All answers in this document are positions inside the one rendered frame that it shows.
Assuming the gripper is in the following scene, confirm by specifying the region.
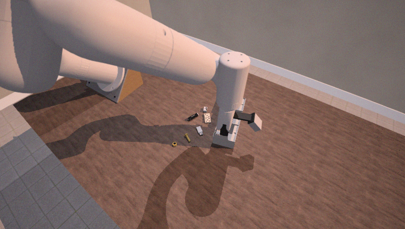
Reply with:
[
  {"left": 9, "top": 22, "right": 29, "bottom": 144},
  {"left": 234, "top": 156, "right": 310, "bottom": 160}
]
[{"left": 216, "top": 106, "right": 238, "bottom": 136}]

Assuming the white domino with black pips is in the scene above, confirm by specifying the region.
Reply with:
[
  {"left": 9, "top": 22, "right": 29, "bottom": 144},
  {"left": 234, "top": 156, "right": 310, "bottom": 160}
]
[{"left": 204, "top": 113, "right": 211, "bottom": 123}]

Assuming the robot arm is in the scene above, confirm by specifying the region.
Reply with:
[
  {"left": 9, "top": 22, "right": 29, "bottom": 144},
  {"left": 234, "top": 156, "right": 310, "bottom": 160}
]
[{"left": 0, "top": 0, "right": 250, "bottom": 110}]

